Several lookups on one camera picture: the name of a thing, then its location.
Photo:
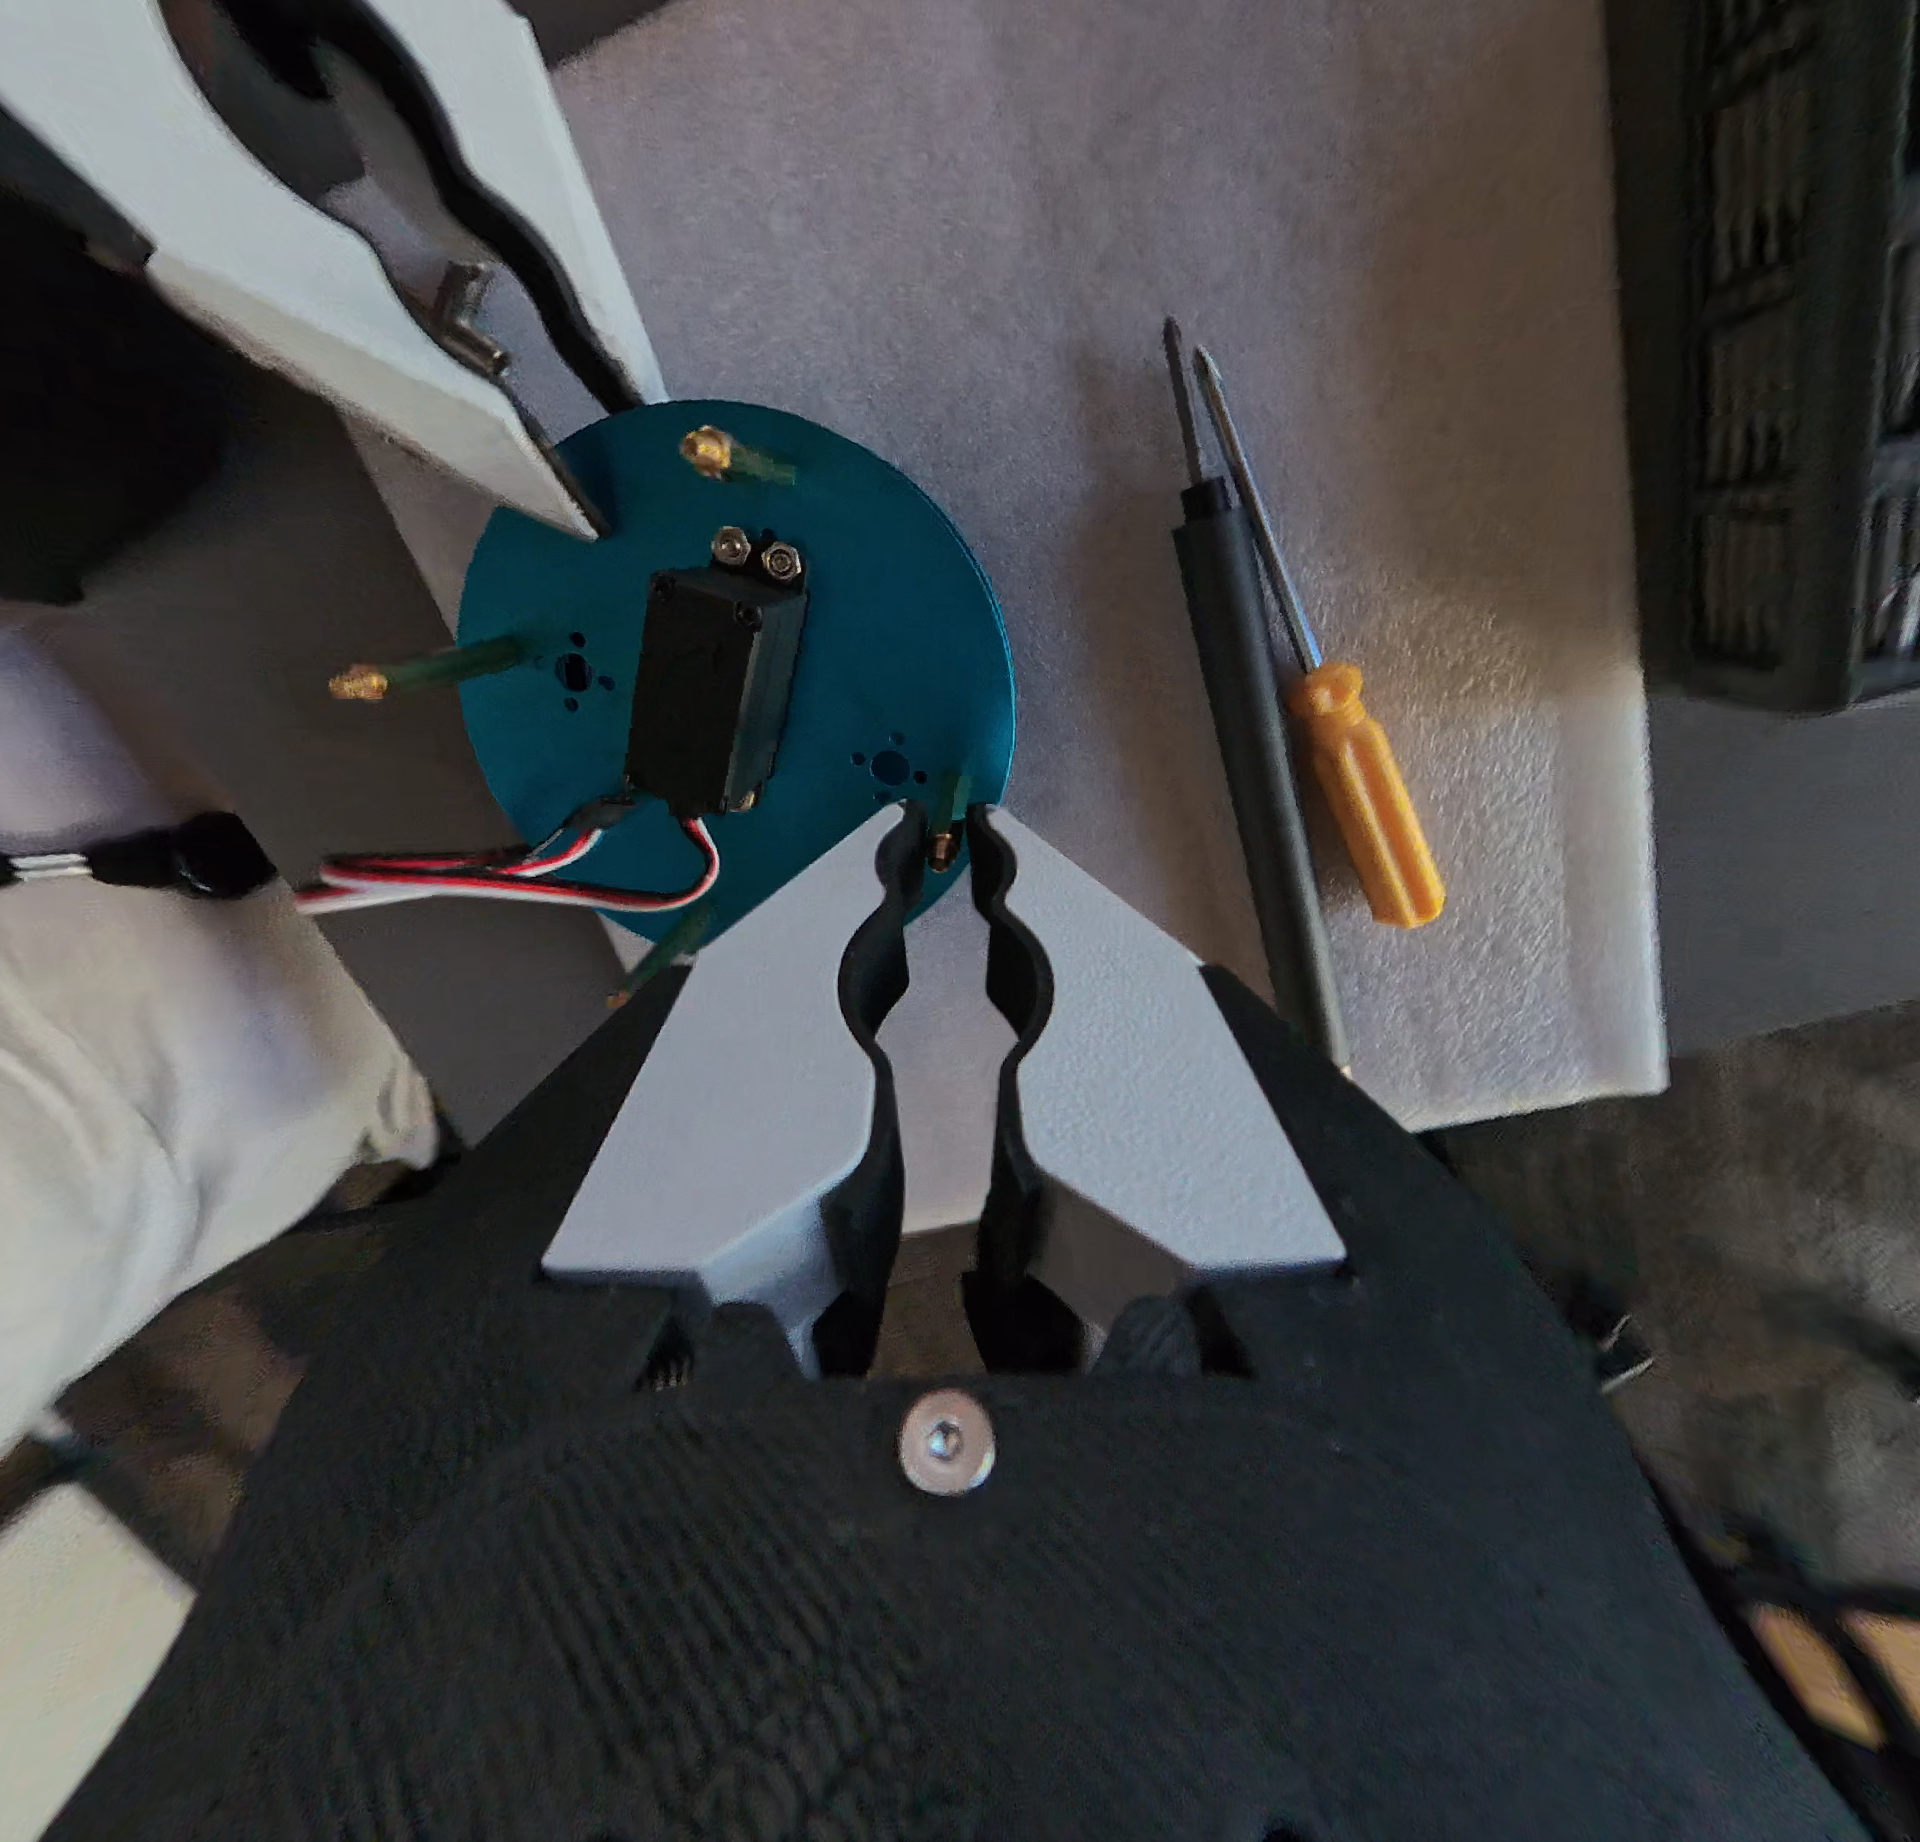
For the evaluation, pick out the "small metal bolt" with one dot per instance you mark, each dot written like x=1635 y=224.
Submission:
x=467 y=320

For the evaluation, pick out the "black badge reel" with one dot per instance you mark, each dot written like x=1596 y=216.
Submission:
x=211 y=854

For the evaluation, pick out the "black precision screwdriver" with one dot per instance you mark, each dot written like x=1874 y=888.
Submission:
x=1252 y=703

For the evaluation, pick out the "blue round base plate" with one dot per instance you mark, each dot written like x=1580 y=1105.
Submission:
x=900 y=598

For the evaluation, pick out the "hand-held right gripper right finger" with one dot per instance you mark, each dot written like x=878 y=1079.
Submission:
x=1170 y=1124

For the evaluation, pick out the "white foam sheet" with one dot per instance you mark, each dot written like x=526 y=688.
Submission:
x=1050 y=222

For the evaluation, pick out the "black screwdriver bit tray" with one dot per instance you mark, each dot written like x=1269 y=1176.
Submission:
x=1771 y=297

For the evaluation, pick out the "brass standoff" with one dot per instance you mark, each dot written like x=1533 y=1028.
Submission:
x=667 y=949
x=706 y=451
x=941 y=838
x=360 y=683

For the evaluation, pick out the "black perforated box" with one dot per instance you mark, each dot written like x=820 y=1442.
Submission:
x=90 y=418

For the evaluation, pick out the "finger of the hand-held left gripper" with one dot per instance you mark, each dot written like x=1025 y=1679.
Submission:
x=502 y=116
x=270 y=297

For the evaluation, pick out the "black servo motor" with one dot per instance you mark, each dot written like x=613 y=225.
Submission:
x=706 y=688

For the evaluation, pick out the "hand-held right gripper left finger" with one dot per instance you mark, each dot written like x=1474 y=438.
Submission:
x=720 y=1124

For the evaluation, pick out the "person's white shirt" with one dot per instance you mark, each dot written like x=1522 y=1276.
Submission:
x=136 y=1093

